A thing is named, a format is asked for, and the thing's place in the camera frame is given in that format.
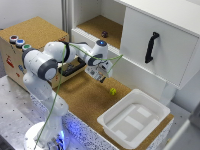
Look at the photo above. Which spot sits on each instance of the red button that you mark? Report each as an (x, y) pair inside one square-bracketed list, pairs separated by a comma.
[(13, 38)]

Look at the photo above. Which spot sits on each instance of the wooden drawer box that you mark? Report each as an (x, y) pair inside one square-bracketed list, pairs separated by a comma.
[(36, 30)]

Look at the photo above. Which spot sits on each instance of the white plastic box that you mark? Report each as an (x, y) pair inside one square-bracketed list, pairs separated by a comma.
[(133, 120)]

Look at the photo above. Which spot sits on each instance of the white sliding door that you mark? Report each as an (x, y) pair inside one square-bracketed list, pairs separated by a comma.
[(166, 43)]

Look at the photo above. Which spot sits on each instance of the white cabinet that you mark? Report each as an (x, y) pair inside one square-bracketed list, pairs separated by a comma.
[(140, 75)]

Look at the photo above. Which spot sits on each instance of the blue button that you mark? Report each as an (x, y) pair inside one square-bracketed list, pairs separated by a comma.
[(20, 42)]

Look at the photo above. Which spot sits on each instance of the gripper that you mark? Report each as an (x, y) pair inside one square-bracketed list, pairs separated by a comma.
[(98, 70)]

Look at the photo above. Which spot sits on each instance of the yellow block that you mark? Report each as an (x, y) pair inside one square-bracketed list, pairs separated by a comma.
[(113, 91)]

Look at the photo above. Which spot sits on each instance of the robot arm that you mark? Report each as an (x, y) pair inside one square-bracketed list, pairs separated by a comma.
[(36, 63)]

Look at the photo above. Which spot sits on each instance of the green button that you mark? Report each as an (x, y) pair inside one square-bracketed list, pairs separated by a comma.
[(26, 47)]

